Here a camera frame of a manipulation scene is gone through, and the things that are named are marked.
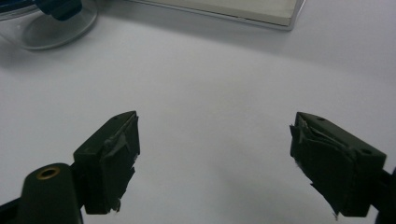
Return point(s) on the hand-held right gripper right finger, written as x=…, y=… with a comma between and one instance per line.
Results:
x=336, y=165

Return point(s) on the dark blue object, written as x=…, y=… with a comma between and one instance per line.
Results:
x=60, y=7

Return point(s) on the flat beige box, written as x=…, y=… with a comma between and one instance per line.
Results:
x=230, y=11

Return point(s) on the clear glass bowl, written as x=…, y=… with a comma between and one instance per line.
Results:
x=46, y=26

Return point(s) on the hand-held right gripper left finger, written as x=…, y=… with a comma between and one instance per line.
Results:
x=107, y=161

